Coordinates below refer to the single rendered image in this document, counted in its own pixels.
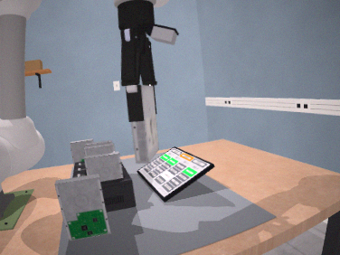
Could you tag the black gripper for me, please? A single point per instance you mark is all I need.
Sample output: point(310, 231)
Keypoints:
point(133, 16)

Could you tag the black drive dock housing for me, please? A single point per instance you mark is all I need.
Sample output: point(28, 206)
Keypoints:
point(118, 193)

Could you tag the grey flat mat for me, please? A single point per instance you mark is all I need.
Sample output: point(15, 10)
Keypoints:
point(203, 213)

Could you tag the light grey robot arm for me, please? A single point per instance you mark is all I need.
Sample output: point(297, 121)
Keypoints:
point(20, 146)

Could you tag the black-framed status screen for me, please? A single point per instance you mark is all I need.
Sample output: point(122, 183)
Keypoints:
point(173, 171)

